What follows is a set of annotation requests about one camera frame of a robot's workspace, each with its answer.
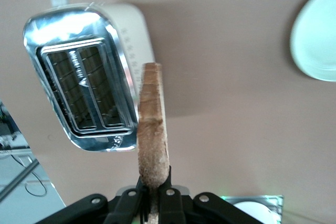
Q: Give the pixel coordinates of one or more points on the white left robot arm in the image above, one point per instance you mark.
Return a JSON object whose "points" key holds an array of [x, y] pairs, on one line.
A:
{"points": [[252, 213]]}

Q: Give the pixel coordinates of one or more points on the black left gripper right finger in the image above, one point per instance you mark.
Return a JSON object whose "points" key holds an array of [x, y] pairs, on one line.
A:
{"points": [[170, 208]]}

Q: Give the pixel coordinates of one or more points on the grey metal frame bar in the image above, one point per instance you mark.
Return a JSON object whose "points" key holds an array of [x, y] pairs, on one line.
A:
{"points": [[18, 176]]}

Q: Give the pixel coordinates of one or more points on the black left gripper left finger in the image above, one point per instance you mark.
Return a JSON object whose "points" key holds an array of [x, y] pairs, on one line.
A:
{"points": [[123, 208]]}

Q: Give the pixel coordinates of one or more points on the toasted bread slice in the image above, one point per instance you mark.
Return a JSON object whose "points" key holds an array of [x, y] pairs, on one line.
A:
{"points": [[152, 142]]}

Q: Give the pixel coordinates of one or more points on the cream and chrome toaster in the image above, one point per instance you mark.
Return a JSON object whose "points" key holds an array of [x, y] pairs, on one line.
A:
{"points": [[78, 77]]}

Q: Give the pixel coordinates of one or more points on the pale green round plate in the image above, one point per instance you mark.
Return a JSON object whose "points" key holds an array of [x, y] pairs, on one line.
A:
{"points": [[317, 37]]}

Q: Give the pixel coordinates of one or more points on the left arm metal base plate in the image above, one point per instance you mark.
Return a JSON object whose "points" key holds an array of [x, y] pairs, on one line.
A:
{"points": [[278, 203]]}

